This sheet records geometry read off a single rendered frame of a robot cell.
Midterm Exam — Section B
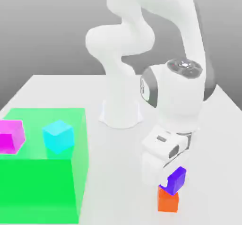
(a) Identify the large green box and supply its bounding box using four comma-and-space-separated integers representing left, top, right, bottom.
0, 107, 90, 225

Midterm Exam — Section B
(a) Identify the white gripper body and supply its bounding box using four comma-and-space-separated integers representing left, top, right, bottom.
141, 150, 185, 189

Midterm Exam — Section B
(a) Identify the small orange cube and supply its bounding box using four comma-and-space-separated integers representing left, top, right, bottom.
157, 186, 180, 213

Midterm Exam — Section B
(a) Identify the small cyan cube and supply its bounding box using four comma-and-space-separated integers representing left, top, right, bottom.
42, 119, 75, 155

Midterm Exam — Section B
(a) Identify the small purple cube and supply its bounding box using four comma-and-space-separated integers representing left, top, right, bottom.
158, 166, 187, 197

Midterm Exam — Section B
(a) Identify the small magenta cube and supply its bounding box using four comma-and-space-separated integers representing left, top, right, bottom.
0, 120, 26, 155

